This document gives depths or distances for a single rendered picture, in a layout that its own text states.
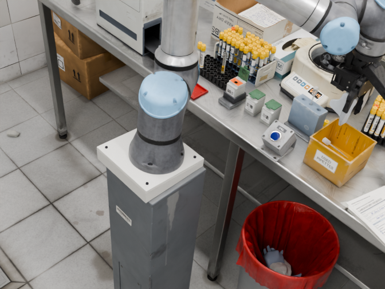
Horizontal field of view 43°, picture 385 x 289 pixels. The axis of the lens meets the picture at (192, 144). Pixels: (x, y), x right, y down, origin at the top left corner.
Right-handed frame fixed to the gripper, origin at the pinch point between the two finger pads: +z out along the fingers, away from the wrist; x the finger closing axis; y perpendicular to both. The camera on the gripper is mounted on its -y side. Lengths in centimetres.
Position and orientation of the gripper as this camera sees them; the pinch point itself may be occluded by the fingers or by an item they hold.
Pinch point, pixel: (350, 117)
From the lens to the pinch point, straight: 135.2
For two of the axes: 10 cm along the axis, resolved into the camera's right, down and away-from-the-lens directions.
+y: -6.8, -5.4, 4.9
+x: -7.3, 4.3, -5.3
